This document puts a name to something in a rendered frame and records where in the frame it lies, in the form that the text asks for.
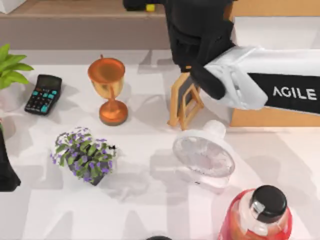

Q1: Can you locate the wooden shelf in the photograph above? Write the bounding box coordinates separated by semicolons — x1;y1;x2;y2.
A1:
0;0;173;51

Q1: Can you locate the bronze trophy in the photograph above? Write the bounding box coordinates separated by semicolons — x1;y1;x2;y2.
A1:
87;54;130;127

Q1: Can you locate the wooden framed blackboard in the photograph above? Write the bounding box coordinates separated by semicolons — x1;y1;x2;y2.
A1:
166;71;205;131

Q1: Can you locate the white box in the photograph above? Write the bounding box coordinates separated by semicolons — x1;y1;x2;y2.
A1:
0;0;27;15

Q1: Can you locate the black calculator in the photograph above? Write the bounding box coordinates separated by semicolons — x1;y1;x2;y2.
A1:
23;74;63;117

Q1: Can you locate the white table fan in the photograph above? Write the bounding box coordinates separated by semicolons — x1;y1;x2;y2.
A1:
171;119;237;195

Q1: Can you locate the green leafy plant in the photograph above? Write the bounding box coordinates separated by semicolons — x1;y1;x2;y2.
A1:
0;43;35;114

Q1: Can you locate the purple flower plant pot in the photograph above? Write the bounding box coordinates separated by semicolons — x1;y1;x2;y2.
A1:
49;126;119;187

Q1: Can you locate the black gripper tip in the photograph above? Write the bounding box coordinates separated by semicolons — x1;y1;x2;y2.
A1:
0;124;22;193

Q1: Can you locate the red bottle with black cap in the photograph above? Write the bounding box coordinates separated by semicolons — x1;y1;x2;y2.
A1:
216;184;294;240

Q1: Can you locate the black round object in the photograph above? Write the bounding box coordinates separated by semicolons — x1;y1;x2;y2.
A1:
144;234;174;240

